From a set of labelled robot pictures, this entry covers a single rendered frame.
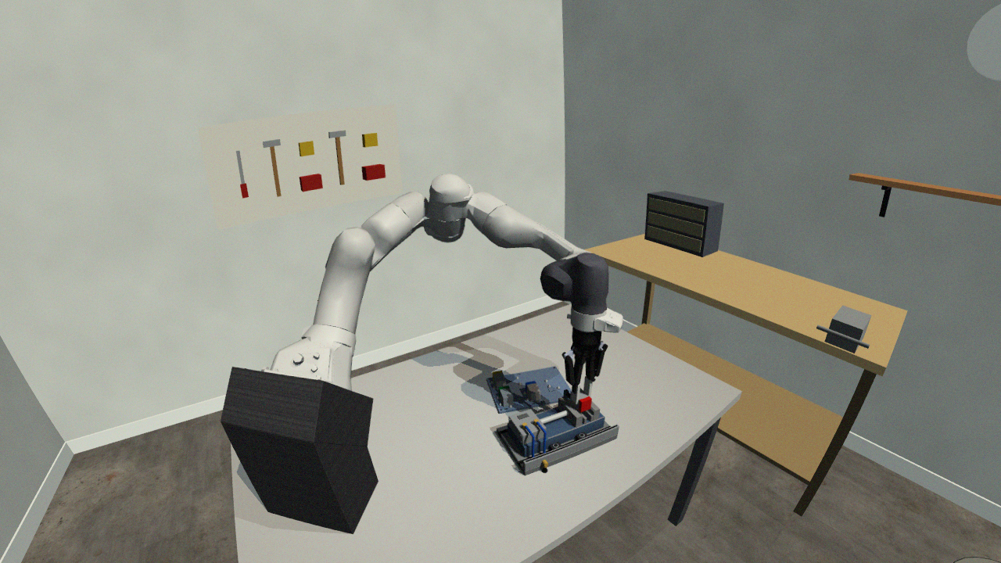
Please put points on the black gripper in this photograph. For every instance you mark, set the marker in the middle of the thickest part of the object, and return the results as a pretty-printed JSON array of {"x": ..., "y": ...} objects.
[{"x": 594, "y": 358}]

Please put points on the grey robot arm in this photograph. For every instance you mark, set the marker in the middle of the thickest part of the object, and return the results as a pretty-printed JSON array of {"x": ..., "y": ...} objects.
[{"x": 327, "y": 347}]

